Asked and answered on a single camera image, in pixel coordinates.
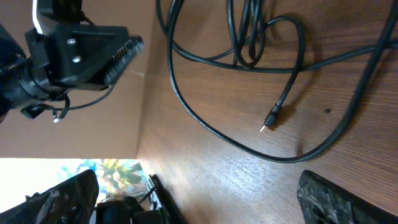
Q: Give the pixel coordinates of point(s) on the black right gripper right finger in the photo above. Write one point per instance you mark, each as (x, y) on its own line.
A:
(322, 202)

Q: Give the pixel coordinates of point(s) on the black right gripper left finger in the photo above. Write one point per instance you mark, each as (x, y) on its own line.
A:
(72, 201)

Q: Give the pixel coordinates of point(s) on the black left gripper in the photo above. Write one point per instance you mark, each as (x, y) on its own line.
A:
(83, 57)

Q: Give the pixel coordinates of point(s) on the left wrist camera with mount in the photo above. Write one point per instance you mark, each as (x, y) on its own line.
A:
(47, 14)

